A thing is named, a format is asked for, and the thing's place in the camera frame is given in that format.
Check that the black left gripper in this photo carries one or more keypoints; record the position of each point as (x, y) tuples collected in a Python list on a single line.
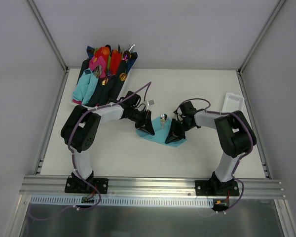
[(143, 120)]

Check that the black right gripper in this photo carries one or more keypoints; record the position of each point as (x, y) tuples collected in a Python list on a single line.
[(177, 126)]

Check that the light blue paper napkin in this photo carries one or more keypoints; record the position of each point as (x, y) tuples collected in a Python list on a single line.
[(161, 133)]

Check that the wooden handled spoon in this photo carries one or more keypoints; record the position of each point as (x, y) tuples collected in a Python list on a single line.
[(163, 119)]

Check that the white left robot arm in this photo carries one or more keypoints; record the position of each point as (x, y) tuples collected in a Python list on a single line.
[(80, 129)]

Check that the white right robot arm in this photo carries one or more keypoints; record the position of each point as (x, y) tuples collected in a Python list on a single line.
[(236, 138)]

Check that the dark navy rolled napkin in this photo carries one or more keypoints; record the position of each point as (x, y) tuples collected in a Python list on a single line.
[(104, 88)]

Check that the light blue rolled napkin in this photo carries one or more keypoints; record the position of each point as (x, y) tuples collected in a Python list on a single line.
[(85, 87)]

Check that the red rolled napkin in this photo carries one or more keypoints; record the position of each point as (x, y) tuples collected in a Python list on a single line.
[(116, 58)]

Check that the magenta rolled napkin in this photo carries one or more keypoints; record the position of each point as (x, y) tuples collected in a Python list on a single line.
[(98, 61)]

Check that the white utensil tray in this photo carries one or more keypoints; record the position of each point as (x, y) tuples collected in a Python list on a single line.
[(233, 102)]

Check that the white plastic basket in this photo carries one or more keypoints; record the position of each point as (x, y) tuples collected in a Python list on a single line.
[(117, 93)]

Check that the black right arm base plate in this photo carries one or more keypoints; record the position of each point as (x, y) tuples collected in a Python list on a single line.
[(218, 189)]

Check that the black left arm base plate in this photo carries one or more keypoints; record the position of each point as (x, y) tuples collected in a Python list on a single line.
[(75, 185)]

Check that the white slotted cable duct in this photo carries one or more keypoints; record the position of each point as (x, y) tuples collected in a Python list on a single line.
[(123, 201)]

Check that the aluminium front rail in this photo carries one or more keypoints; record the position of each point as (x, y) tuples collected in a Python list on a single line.
[(152, 187)]

